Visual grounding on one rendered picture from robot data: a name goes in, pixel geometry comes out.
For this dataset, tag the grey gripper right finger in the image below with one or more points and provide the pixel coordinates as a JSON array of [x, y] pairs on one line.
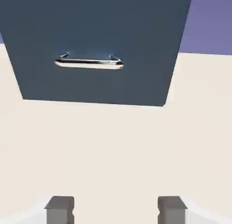
[[172, 213]]

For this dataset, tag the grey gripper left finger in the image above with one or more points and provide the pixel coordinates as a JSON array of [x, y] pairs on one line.
[[59, 213]]

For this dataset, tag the dark blue-grey drawer front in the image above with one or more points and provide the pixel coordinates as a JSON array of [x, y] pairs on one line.
[[101, 82]]

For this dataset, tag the dark blue-grey cabinet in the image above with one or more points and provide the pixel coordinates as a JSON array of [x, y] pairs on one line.
[[101, 28]]

